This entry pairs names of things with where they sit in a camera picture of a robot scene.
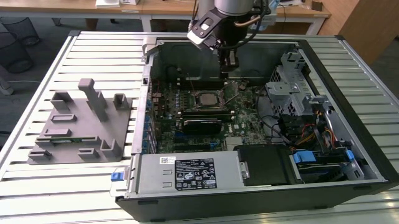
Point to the green RAM stick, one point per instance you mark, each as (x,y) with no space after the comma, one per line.
(76,140)

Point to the blue case latch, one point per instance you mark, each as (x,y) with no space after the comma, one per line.
(116,176)

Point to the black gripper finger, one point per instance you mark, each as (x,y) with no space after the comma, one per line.
(228,60)

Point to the black RAM slot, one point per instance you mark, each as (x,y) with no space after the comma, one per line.
(200,85)
(205,112)
(200,80)
(207,117)

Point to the silver power supply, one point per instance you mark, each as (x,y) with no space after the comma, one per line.
(149,172)

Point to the thin locking lever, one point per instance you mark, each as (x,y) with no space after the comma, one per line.
(192,84)
(227,85)

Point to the green motherboard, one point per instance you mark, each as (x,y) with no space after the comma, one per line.
(245,116)

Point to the blue disk carrier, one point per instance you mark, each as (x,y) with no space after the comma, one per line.
(303,158)

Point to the grey parts rack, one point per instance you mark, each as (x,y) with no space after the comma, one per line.
(80,116)

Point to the silver CPU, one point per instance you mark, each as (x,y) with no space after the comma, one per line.
(209,99)

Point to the small silver heatsink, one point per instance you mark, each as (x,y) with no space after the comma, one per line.
(233,142)

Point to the wooden cabinet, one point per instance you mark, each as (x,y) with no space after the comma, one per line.
(367,28)

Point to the black expansion slot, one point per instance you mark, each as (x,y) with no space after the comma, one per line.
(192,147)

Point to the black graphics card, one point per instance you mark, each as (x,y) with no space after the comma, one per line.
(201,127)

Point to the white box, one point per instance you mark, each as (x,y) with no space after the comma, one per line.
(107,3)

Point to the black mesh waste bin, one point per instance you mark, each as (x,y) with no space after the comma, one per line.
(13,53)
(21,29)

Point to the black PC case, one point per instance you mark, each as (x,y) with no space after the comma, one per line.
(217,205)

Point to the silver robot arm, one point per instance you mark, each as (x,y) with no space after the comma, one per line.
(229,7)

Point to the small brown box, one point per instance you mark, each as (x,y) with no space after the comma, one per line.
(316,5)

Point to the silver drive cage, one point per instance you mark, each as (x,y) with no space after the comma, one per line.
(280,93)

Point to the CPU socket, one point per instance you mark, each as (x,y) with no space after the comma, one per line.
(196,105)

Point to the black plastic shroud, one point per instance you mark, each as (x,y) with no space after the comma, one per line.
(264,163)

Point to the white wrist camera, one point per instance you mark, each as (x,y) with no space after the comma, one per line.
(201,32)

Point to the wooden desk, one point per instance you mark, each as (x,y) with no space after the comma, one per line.
(61,9)

